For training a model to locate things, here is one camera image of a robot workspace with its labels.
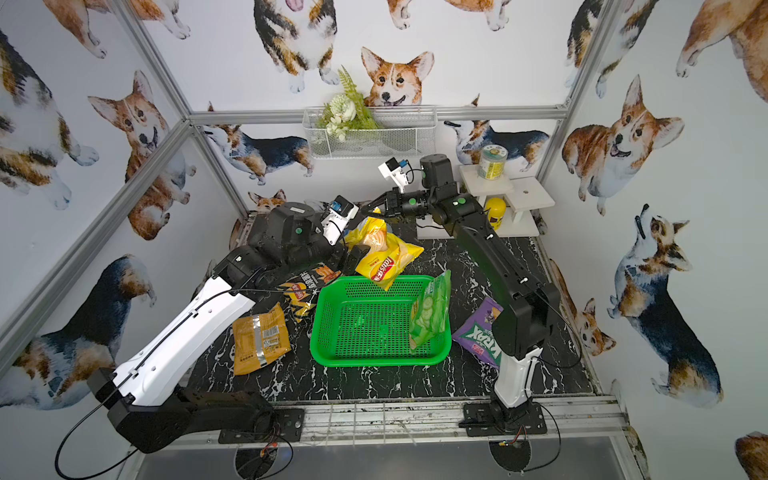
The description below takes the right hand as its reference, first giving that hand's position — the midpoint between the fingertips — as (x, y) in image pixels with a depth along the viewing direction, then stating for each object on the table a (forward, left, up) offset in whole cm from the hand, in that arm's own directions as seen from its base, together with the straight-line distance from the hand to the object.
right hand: (371, 202), depth 68 cm
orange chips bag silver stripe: (-18, +35, -36) cm, 53 cm away
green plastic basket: (-12, +8, -40) cm, 42 cm away
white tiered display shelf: (+29, -47, -25) cm, 61 cm away
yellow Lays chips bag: (-8, -3, -11) cm, 14 cm away
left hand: (-4, +5, -4) cm, 7 cm away
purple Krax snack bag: (-16, -27, -38) cm, 49 cm away
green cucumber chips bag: (-16, -14, -23) cm, 31 cm away
